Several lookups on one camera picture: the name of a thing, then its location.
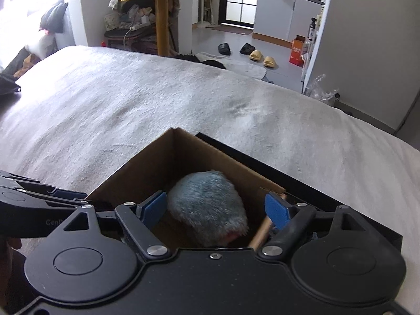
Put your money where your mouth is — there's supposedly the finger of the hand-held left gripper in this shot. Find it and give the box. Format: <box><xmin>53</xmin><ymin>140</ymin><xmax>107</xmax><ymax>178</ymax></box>
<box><xmin>0</xmin><ymin>170</ymin><xmax>88</xmax><ymax>206</ymax></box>

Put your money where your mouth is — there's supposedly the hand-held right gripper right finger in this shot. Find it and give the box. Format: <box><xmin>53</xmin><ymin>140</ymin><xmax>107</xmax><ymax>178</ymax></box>
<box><xmin>258</xmin><ymin>192</ymin><xmax>362</xmax><ymax>260</ymax></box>

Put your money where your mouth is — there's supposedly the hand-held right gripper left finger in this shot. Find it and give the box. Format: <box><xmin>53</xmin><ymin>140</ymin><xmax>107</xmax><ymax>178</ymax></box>
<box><xmin>61</xmin><ymin>190</ymin><xmax>173</xmax><ymax>263</ymax></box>

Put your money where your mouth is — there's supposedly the grey fluffy plush toy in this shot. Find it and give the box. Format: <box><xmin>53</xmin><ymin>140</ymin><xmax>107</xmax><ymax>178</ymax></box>
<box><xmin>167</xmin><ymin>170</ymin><xmax>249</xmax><ymax>246</ymax></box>

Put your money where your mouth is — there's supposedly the brown cardboard box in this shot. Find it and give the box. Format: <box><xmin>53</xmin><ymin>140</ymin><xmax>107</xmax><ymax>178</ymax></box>
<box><xmin>86</xmin><ymin>127</ymin><xmax>287</xmax><ymax>249</ymax></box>

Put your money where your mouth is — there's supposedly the black tray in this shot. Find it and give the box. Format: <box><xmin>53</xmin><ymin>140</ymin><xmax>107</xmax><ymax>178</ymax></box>
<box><xmin>195</xmin><ymin>133</ymin><xmax>403</xmax><ymax>253</ymax></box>

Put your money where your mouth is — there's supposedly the wooden stick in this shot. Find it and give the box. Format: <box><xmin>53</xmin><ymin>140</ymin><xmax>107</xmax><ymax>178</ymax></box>
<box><xmin>248</xmin><ymin>218</ymin><xmax>274</xmax><ymax>249</ymax></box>

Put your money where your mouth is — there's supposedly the dark clothing pile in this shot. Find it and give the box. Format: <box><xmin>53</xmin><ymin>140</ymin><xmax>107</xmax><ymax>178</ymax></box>
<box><xmin>0</xmin><ymin>46</ymin><xmax>40</xmax><ymax>80</ymax></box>

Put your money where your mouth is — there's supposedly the clear plastic bag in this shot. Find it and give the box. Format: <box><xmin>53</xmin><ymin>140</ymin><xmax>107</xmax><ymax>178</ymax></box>
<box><xmin>304</xmin><ymin>74</ymin><xmax>341</xmax><ymax>105</ymax></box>

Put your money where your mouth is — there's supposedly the white floor towel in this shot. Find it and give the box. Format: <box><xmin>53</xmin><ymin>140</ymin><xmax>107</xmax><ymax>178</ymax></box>
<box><xmin>196</xmin><ymin>52</ymin><xmax>267</xmax><ymax>80</ymax></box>

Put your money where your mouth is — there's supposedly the white pillow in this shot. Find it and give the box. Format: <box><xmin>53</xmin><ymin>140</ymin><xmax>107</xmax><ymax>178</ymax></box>
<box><xmin>25</xmin><ymin>29</ymin><xmax>57</xmax><ymax>60</ymax></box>

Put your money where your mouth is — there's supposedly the orange cardboard carton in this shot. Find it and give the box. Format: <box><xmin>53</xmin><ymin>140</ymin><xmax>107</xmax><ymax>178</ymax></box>
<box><xmin>289</xmin><ymin>35</ymin><xmax>306</xmax><ymax>68</ymax></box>

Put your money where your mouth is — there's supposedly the white shelf with bottles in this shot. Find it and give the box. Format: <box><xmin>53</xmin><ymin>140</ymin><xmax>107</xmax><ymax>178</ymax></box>
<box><xmin>300</xmin><ymin>6</ymin><xmax>325</xmax><ymax>90</ymax></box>

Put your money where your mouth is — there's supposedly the dark pillow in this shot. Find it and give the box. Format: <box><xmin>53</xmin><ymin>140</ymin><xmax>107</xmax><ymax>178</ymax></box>
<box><xmin>39</xmin><ymin>2</ymin><xmax>70</xmax><ymax>34</ymax></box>

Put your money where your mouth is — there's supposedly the brown door mat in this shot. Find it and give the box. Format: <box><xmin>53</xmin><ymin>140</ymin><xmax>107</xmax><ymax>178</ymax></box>
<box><xmin>211</xmin><ymin>25</ymin><xmax>253</xmax><ymax>36</ymax></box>

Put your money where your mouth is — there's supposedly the yellow round table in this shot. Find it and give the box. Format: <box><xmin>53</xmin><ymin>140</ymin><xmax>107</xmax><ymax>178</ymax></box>
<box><xmin>118</xmin><ymin>0</ymin><xmax>212</xmax><ymax>57</ymax></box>

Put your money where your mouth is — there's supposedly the white kitchen cabinet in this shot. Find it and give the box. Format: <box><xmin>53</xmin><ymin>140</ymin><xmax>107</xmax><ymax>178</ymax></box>
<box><xmin>252</xmin><ymin>0</ymin><xmax>326</xmax><ymax>45</ymax></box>

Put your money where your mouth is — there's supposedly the white fan stand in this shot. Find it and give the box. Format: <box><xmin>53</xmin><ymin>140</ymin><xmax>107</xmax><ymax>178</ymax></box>
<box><xmin>193</xmin><ymin>0</ymin><xmax>211</xmax><ymax>29</ymax></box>

